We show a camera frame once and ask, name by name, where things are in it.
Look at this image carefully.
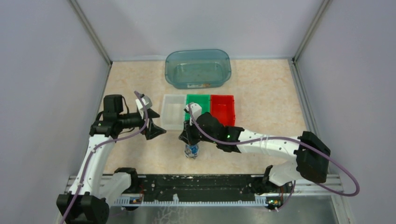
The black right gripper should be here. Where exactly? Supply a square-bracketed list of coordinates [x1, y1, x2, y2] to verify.
[179, 116, 218, 147]

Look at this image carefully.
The cable bundle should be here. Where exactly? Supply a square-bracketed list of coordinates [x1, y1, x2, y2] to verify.
[184, 143, 200, 160]

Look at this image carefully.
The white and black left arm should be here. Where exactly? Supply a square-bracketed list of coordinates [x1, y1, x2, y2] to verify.
[56, 92, 166, 224]

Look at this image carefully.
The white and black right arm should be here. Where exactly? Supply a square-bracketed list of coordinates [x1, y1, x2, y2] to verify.
[178, 112, 331, 192]

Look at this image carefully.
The white plastic bin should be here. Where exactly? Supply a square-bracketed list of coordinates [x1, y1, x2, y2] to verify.
[160, 94, 187, 131]

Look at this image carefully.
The green plastic bin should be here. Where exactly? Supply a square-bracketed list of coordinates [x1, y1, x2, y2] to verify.
[184, 94, 211, 121]

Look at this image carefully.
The red plastic bin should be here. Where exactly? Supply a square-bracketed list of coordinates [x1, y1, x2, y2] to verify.
[210, 95, 235, 126]

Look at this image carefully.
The teal transparent plastic tub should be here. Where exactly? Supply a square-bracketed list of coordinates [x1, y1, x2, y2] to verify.
[164, 49, 232, 89]

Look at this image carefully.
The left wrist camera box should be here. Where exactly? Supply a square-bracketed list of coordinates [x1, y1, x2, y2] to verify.
[135, 94, 153, 119]

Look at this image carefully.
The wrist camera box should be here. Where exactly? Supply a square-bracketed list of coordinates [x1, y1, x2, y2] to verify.
[184, 102, 202, 126]
[135, 94, 153, 119]

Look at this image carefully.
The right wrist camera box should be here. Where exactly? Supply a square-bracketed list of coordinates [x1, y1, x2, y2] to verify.
[184, 102, 202, 126]

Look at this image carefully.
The aluminium frame rail left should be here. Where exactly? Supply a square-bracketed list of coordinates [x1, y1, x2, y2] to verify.
[68, 0, 113, 120]

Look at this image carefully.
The aluminium frame rail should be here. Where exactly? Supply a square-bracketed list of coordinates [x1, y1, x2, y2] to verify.
[288, 57, 355, 224]
[68, 0, 113, 120]

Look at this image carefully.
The aluminium frame rail right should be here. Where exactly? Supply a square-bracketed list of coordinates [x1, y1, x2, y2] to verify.
[288, 57, 355, 224]

